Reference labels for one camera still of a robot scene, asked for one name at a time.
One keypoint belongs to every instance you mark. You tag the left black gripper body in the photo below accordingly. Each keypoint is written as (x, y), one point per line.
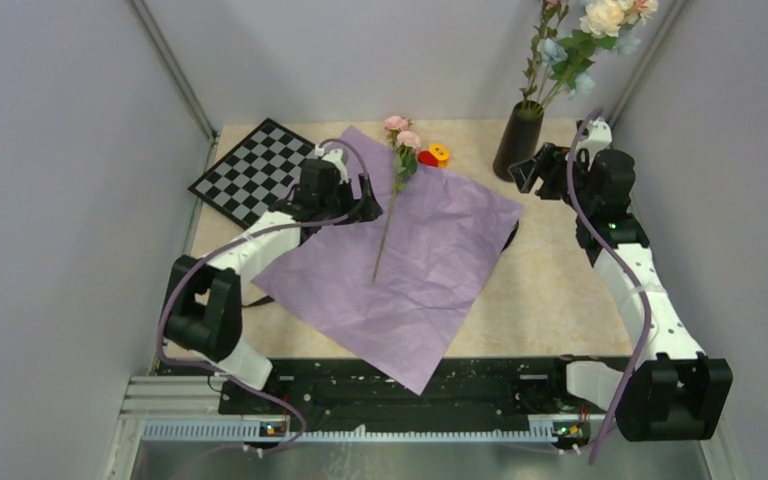
(339, 202)

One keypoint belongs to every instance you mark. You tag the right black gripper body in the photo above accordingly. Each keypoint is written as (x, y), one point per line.
(554, 162)

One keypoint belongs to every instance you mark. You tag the black ribbon with gold lettering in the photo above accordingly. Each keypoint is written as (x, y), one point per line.
(266, 299)

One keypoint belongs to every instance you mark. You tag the pink rose flower stem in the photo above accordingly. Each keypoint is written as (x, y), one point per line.
(406, 145)

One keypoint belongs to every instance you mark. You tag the pink and purple wrapping paper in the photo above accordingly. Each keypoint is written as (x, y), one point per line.
(395, 291)

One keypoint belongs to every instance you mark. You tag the cream rose flower stem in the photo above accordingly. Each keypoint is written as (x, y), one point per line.
(596, 26)

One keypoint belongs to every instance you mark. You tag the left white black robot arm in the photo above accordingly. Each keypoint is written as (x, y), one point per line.
(203, 310)

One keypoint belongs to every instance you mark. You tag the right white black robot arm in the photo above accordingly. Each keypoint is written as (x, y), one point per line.
(676, 391)

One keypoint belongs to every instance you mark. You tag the dark brown tall vase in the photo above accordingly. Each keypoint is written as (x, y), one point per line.
(520, 138)

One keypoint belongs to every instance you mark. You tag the black and white checkerboard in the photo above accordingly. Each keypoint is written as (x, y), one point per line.
(255, 174)

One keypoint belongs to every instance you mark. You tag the red toy block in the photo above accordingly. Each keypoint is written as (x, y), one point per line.
(427, 158)

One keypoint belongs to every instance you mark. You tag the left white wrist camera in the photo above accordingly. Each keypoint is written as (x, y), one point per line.
(338, 157)

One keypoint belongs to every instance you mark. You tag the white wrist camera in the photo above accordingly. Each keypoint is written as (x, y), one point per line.
(597, 136)
(338, 157)

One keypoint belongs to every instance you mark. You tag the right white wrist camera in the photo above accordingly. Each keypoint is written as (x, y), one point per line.
(597, 136)

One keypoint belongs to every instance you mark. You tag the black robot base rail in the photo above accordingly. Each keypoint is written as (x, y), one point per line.
(463, 395)

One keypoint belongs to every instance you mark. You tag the white slotted cable duct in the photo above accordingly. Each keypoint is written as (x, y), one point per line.
(255, 431)

